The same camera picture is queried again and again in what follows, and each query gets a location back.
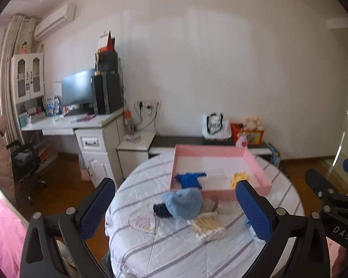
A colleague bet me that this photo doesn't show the yellow crochet knit item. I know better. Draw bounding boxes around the yellow crochet knit item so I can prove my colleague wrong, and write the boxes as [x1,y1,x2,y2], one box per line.
[231,172,249,189]

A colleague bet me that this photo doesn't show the bag of cotton swabs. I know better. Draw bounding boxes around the bag of cotton swabs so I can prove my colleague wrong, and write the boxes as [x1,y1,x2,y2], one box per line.
[188,212,226,243]

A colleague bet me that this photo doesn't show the light blue fluffy towel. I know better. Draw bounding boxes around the light blue fluffy towel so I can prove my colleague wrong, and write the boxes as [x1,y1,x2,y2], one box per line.
[161,188,202,220]

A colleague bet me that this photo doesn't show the blue crochet knit item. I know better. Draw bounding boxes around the blue crochet knit item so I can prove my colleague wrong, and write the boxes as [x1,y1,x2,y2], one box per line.
[175,172,207,190]

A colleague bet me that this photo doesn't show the dark navy knit scrunchie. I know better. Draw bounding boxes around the dark navy knit scrunchie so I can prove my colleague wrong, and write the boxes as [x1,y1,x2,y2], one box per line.
[153,203,173,218]

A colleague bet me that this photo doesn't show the pink bedding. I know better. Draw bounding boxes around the pink bedding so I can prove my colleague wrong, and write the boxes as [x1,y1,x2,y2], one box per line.
[0,190,28,277]

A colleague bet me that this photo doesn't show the blue tissue box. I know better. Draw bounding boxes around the blue tissue box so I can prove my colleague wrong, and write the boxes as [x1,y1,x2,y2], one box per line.
[268,142,281,168]

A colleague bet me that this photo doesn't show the pink shallow tray box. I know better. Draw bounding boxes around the pink shallow tray box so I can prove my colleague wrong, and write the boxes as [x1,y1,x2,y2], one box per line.
[170,145,271,202]

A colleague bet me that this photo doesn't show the red cartoon storage box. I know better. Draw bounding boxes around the red cartoon storage box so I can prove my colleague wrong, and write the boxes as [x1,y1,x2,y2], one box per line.
[230,123,264,145]

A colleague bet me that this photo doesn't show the pink heart plush toy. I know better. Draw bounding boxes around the pink heart plush toy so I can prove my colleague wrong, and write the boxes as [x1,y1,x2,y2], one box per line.
[235,134,248,148]

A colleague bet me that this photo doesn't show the black office chair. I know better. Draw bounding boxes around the black office chair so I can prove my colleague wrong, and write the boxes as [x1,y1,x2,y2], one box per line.
[6,140,48,206]

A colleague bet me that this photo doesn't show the round table striped quilt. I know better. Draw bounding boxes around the round table striped quilt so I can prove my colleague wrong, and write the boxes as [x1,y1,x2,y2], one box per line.
[105,146,304,277]

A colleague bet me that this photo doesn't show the beige plush toy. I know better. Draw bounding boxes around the beige plush toy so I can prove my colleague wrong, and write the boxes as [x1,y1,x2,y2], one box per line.
[243,117,264,131]

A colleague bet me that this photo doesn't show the white desk with drawers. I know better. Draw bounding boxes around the white desk with drawers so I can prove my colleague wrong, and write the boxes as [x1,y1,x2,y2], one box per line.
[21,108,125,187]

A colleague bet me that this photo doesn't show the low black white tv bench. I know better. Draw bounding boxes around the low black white tv bench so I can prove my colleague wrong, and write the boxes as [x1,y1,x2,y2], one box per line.
[115,130,275,180]

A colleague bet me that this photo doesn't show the stack of books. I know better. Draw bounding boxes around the stack of books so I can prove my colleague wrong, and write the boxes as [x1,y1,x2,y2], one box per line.
[26,112,46,125]

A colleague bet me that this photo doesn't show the pink booklet on desk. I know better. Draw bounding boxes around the pink booklet on desk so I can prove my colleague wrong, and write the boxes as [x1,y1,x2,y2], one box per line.
[71,114,96,123]

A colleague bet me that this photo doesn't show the blue white carton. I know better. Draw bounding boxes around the blue white carton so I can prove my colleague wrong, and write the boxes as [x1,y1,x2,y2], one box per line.
[46,95,61,117]

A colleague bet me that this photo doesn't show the black keyboard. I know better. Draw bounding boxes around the black keyboard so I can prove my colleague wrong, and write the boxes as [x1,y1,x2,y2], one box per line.
[65,108,94,116]

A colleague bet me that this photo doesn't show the floral pouch on side table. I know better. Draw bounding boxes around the floral pouch on side table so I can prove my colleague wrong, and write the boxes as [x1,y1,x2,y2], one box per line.
[124,134,141,143]

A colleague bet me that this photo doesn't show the orange capped bottle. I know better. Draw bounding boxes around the orange capped bottle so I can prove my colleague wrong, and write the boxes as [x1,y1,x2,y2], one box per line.
[124,109,134,135]

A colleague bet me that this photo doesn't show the black computer monitor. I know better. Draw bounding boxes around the black computer monitor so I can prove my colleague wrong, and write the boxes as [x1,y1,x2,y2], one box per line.
[61,69,95,107]

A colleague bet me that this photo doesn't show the black computer tower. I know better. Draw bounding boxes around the black computer tower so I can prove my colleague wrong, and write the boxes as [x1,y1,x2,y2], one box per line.
[92,72,123,115]

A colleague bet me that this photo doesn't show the white glass door cabinet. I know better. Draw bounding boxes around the white glass door cabinet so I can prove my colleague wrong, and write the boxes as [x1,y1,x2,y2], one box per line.
[10,53,44,106]

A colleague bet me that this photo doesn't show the black box on tower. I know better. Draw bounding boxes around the black box on tower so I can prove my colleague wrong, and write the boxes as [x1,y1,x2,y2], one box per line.
[95,50,118,73]

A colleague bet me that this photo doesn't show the small doll figurine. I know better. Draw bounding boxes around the small doll figurine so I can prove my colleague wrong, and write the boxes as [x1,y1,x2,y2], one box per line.
[20,41,30,54]

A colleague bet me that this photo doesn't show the red white paper bag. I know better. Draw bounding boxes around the red white paper bag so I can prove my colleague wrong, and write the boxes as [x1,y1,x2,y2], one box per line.
[97,31,115,53]

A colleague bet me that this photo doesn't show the white air conditioner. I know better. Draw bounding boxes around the white air conditioner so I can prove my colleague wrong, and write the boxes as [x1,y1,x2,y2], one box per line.
[34,3,76,41]

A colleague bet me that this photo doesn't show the white tote bag black handles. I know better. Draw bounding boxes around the white tote bag black handles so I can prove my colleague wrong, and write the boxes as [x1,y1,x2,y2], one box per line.
[202,113,232,141]

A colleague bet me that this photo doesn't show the wall power sockets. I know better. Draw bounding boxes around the wall power sockets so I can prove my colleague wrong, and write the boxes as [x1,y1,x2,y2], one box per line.
[137,100,162,114]

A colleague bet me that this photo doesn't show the black power cables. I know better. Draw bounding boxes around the black power cables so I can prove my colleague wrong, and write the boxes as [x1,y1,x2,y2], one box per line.
[131,101,160,139]

